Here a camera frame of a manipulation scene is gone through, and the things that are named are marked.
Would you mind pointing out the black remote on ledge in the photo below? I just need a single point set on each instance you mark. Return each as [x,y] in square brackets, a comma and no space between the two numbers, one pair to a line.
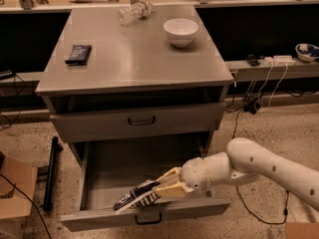
[252,60]

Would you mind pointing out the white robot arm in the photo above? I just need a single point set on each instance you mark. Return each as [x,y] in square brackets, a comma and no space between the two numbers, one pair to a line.
[242,162]

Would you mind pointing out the grey upper drawer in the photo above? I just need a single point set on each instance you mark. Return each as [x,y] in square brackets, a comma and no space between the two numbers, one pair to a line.
[105,125]

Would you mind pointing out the small black snack packet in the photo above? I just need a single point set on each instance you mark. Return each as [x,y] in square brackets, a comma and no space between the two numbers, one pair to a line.
[80,55]

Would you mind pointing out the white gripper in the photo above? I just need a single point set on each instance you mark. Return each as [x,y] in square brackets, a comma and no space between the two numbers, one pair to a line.
[193,174]

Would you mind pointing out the white ceramic bowl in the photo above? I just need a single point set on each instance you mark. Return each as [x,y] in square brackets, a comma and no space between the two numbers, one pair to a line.
[180,32]

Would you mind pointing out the blue chip bag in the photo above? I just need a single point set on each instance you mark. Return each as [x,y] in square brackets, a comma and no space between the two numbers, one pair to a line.
[140,196]

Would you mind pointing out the black power adapter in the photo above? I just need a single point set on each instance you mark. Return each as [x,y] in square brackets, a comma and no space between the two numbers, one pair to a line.
[252,107]

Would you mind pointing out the white power strip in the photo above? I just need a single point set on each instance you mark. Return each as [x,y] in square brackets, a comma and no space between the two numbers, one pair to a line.
[280,60]

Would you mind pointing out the grey drawer cabinet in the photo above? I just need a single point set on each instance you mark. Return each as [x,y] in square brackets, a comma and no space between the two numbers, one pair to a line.
[132,67]

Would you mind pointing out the black metal bar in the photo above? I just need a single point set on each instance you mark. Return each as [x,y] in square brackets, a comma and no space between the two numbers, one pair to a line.
[55,149]

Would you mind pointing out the clear plastic water bottle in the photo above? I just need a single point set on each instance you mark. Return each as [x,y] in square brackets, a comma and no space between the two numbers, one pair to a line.
[134,12]

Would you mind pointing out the brown cardboard box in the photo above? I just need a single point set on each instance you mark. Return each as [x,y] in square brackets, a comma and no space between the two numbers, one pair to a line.
[17,186]

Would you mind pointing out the grey open lower drawer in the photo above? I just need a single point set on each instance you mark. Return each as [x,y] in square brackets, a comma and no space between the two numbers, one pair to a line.
[111,168]

